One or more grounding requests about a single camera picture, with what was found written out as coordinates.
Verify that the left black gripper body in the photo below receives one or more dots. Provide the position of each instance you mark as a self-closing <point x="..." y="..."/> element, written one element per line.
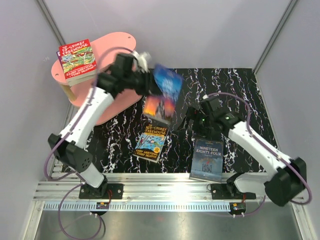
<point x="140" y="81"/>

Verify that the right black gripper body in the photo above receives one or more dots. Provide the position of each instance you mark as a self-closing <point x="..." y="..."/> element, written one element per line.
<point x="202" y="125"/>

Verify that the Jane Eyre blue book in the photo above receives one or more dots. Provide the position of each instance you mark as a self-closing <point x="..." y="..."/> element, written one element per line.
<point x="162" y="107"/>

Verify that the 13-Storey Treehouse red book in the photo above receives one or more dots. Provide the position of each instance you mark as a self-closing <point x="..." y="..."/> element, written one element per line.
<point x="78" y="61"/>

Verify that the purple paperback book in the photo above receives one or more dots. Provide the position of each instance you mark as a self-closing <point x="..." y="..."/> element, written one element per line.
<point x="60" y="60"/>

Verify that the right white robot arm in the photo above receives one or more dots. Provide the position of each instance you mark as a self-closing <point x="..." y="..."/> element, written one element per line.
<point x="286" y="177"/>

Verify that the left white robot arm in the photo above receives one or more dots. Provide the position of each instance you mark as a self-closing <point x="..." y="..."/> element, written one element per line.
<point x="128" y="71"/>

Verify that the black marble table mat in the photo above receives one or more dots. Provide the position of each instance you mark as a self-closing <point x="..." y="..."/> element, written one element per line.
<point x="112" y="143"/>

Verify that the Nineteen Eighty-Four blue book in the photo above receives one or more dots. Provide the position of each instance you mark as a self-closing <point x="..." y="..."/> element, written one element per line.
<point x="207" y="161"/>

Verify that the pink three-tier shelf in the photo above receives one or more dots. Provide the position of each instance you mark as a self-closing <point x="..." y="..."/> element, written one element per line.
<point x="78" y="93"/>

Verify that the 169-Storey Treehouse black book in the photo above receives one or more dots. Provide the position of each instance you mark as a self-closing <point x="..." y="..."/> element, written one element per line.
<point x="151" y="142"/>

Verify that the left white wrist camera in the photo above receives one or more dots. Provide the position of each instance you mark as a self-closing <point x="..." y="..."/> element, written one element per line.
<point x="142" y="60"/>

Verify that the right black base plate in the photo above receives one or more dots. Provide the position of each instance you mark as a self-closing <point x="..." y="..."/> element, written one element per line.
<point x="224" y="191"/>

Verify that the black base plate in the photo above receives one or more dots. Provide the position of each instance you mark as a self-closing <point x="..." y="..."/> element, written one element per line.
<point x="105" y="191"/>
<point x="224" y="191"/>

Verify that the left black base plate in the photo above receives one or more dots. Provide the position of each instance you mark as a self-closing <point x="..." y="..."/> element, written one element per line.
<point x="105" y="191"/>

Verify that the aluminium rail frame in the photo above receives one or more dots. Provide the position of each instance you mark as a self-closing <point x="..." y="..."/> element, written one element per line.
<point x="262" y="221"/>

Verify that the slotted white cable duct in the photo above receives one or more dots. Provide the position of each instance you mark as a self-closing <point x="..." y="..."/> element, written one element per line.
<point x="138" y="206"/>

